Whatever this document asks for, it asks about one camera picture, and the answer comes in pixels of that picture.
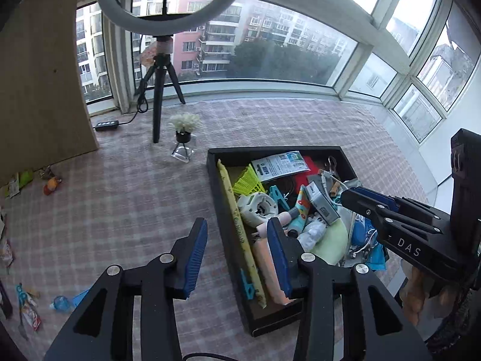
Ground person right hand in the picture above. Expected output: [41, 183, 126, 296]
[400, 260, 459, 328]

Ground ring light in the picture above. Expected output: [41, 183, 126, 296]
[94, 0, 249, 38]

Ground light green cloth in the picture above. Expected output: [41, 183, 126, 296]
[311, 218, 348, 266]

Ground black usb cable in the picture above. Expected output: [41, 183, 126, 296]
[182, 352, 234, 361]

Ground metal clamp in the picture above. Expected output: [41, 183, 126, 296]
[326, 156, 338, 179]

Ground red cloth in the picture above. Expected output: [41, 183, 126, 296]
[293, 156, 320, 194]

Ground big blue clothes peg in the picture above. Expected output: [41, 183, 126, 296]
[16, 283, 29, 310]

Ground green plastic tube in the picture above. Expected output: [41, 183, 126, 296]
[19, 170, 34, 189]

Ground metal carabiner clip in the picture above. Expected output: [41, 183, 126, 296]
[38, 165, 55, 181]

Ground pink lotion bottle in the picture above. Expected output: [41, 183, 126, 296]
[256, 210, 293, 238]

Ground teal clothes peg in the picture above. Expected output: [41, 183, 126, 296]
[240, 268, 256, 301]
[269, 185, 290, 212]

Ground wooden clothes peg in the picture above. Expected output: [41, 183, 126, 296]
[329, 182, 341, 199]

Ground white flower vase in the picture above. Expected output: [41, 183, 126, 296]
[169, 113, 201, 163]

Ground grey plastic spoon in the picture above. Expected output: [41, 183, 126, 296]
[18, 302, 29, 341]

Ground wooden backboard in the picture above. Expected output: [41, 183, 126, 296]
[1, 0, 98, 184]

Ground orange label box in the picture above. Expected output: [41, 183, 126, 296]
[253, 239, 292, 306]

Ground yellow shuttlecock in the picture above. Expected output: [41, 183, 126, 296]
[232, 165, 267, 196]

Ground orange toy keychain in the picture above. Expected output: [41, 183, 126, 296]
[43, 177, 62, 196]

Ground black tripod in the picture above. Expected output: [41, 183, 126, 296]
[134, 35, 186, 143]

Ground clear plastic bag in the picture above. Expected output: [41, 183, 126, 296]
[297, 214, 328, 252]

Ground white round fan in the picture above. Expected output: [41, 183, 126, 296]
[237, 192, 279, 227]

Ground long yellow sachet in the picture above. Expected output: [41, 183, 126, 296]
[217, 160, 268, 309]

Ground black tray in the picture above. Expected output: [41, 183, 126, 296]
[206, 145, 392, 338]

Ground blue phone stand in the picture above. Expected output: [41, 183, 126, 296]
[71, 289, 89, 308]

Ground blue sanitizer bottle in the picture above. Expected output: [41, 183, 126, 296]
[49, 295, 74, 313]

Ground red coffee mate sachet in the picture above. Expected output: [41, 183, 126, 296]
[22, 294, 41, 332]

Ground blue white product package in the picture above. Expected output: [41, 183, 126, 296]
[251, 151, 310, 183]

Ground small red snack sachet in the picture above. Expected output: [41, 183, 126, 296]
[0, 239, 15, 270]

